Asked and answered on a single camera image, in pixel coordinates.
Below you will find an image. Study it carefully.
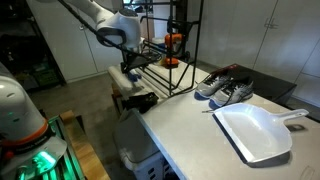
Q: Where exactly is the black metal rack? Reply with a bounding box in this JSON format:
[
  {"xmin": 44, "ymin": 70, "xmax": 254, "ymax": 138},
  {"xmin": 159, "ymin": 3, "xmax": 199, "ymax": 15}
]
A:
[{"xmin": 123, "ymin": 0, "xmax": 205, "ymax": 97}]

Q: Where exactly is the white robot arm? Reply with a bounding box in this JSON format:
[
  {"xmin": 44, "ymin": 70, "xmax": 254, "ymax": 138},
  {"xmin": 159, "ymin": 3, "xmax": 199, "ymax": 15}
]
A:
[{"xmin": 38, "ymin": 0, "xmax": 160, "ymax": 73}]

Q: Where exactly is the white folding table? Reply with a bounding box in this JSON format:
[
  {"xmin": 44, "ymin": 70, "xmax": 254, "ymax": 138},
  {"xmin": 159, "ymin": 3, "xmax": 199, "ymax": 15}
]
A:
[{"xmin": 108, "ymin": 63, "xmax": 320, "ymax": 180}]

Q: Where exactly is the orange power drill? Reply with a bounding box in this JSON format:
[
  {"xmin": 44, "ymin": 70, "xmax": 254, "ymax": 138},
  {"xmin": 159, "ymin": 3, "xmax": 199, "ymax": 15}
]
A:
[{"xmin": 163, "ymin": 33, "xmax": 183, "ymax": 69}]

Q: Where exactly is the left grey sneaker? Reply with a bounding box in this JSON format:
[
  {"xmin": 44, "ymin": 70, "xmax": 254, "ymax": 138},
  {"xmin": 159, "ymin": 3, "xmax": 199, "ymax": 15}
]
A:
[{"xmin": 195, "ymin": 75, "xmax": 231, "ymax": 98}]

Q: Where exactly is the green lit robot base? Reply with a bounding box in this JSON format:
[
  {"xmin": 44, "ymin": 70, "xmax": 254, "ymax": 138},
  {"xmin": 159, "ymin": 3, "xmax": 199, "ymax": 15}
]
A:
[{"xmin": 0, "ymin": 63, "xmax": 86, "ymax": 180}]

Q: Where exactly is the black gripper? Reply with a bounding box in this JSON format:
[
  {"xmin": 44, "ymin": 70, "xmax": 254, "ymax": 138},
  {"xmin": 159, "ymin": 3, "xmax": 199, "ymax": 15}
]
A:
[{"xmin": 120, "ymin": 51, "xmax": 160, "ymax": 73}]

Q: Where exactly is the right grey sneaker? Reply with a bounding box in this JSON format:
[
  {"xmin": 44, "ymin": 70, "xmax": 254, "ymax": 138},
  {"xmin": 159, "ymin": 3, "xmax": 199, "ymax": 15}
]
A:
[{"xmin": 210, "ymin": 77, "xmax": 253, "ymax": 107}]

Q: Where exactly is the white laundry basket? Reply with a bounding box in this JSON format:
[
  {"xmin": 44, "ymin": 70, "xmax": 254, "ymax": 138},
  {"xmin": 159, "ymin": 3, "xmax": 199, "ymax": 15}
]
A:
[{"xmin": 113, "ymin": 109, "xmax": 172, "ymax": 180}]

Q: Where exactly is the grey sneaker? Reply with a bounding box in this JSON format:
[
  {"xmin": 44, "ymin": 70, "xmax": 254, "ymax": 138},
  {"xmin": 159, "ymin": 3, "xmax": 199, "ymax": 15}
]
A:
[
  {"xmin": 210, "ymin": 77, "xmax": 253, "ymax": 107},
  {"xmin": 195, "ymin": 75, "xmax": 231, "ymax": 98}
]

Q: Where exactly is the black floor mat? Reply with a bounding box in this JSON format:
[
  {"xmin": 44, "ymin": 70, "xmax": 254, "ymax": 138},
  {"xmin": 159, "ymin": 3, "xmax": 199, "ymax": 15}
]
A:
[{"xmin": 218, "ymin": 64, "xmax": 297, "ymax": 105}]

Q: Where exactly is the white plastic container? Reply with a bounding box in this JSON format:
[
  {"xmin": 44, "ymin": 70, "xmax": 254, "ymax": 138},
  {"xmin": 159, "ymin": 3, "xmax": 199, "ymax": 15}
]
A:
[{"xmin": 151, "ymin": 37, "xmax": 165, "ymax": 54}]

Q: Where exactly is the blue brush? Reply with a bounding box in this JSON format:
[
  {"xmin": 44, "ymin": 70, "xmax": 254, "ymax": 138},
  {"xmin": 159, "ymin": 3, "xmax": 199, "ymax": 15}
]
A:
[{"xmin": 116, "ymin": 69, "xmax": 142, "ymax": 90}]

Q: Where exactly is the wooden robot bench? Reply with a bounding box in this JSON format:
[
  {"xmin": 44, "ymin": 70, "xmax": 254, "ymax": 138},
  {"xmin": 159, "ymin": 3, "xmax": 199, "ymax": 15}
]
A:
[{"xmin": 59, "ymin": 110, "xmax": 111, "ymax": 180}]

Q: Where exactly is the white dustpan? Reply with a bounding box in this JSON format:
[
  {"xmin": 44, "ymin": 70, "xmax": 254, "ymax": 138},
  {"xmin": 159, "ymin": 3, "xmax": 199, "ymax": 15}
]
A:
[{"xmin": 213, "ymin": 103, "xmax": 308, "ymax": 163}]

